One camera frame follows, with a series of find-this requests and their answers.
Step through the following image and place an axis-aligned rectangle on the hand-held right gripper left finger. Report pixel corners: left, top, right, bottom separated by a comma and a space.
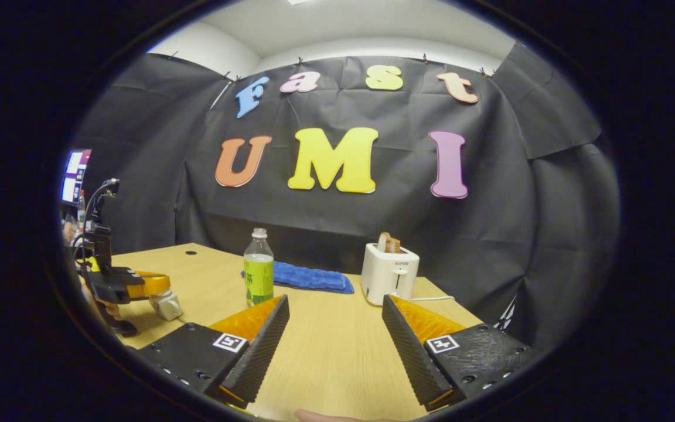
138, 295, 291, 409

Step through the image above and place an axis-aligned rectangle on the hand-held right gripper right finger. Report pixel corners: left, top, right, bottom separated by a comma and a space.
381, 295, 540, 413

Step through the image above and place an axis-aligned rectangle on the white floral teacup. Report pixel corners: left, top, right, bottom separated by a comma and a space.
149, 290, 183, 321

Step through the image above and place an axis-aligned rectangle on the green label water bottle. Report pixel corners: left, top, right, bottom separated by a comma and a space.
243, 228, 275, 308

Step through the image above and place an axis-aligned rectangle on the white toaster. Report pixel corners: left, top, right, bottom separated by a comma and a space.
361, 242, 420, 307

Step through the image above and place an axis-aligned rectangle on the blue towel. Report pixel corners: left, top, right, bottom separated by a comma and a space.
241, 261, 354, 295

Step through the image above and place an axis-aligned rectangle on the computer monitor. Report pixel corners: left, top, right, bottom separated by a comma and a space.
61, 149, 92, 206

